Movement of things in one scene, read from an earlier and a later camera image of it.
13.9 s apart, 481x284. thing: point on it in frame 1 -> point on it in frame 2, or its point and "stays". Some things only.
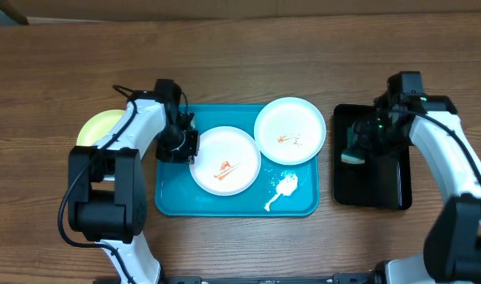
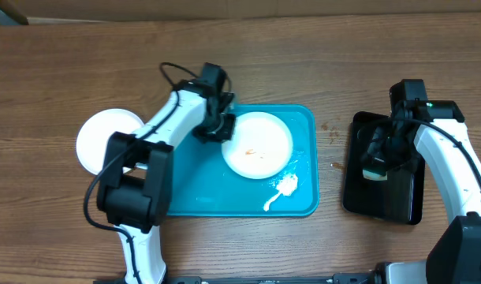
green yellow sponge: (352, 154) -> (370, 175)
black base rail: (338, 278) stays
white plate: (228, 162) -> (95, 134)
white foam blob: (285, 186) stays
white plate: (289, 131) -> (260, 147)
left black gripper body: (174, 145) -> (214, 128)
